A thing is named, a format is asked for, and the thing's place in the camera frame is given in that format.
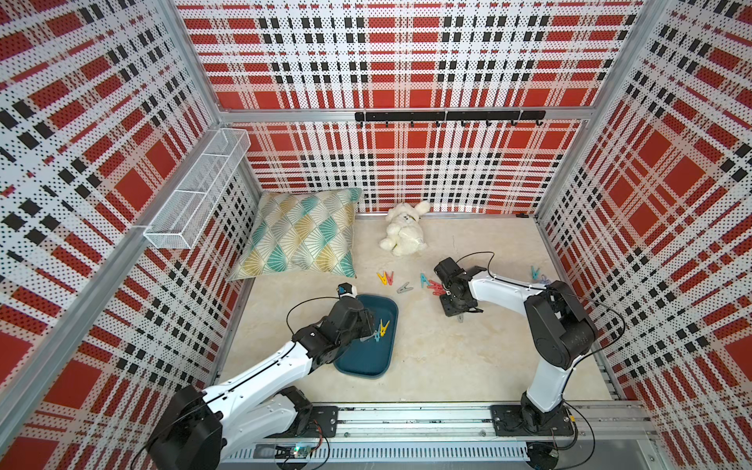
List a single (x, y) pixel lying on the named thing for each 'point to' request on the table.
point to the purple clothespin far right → (543, 280)
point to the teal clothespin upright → (423, 280)
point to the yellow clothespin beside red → (383, 278)
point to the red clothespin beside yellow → (389, 280)
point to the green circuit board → (293, 451)
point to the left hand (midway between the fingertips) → (375, 316)
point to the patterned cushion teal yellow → (305, 232)
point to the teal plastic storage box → (370, 359)
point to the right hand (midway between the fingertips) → (459, 305)
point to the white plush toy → (404, 229)
